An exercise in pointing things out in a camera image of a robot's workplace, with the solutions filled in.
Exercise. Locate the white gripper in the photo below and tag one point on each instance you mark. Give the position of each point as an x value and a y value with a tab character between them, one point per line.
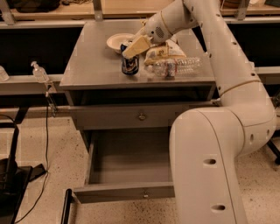
153	29

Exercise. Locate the blue pepsi can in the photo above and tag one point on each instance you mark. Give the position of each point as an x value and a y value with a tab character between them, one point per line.
129	66

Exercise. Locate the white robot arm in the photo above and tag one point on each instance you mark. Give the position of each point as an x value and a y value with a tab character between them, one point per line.
204	142

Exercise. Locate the grey drawer cabinet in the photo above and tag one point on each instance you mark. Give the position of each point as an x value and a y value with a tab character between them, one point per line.
93	75

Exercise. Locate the closed grey top drawer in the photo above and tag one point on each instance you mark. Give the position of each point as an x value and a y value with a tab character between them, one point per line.
130	116

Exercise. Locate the open grey middle drawer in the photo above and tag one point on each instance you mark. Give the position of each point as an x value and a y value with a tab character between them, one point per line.
127	164

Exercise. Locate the white ceramic bowl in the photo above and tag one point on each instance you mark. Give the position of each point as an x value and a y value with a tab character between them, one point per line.
114	42

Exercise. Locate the brown chip bag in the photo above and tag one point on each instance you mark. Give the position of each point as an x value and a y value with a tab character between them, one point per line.
167	50

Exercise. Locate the clear plastic water bottle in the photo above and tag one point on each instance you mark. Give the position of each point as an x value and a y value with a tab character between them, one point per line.
174	67

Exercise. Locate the left hand sanitizer bottle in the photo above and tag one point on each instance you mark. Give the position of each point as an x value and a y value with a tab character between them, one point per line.
39	72

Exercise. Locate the black stand leg right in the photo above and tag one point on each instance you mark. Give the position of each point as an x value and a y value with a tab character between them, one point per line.
275	150

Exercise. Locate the black bar at bottom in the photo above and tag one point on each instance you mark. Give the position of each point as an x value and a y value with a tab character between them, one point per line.
66	206

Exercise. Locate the black stand base left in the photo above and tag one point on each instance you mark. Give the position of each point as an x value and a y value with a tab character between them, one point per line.
14	179

